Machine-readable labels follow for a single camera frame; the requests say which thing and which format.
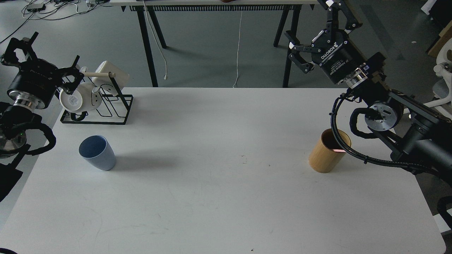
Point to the white mug with face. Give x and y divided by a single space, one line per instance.
85 98

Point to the black wire mug rack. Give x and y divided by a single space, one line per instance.
114 110

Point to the bamboo cylindrical holder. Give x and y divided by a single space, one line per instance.
321 158

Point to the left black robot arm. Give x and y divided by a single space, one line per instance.
19 116

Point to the white office chair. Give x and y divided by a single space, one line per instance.
442 88

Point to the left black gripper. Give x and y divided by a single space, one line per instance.
30 83

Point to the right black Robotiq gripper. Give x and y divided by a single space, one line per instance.
339 58

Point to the light blue plastic cup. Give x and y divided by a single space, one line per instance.
97 151

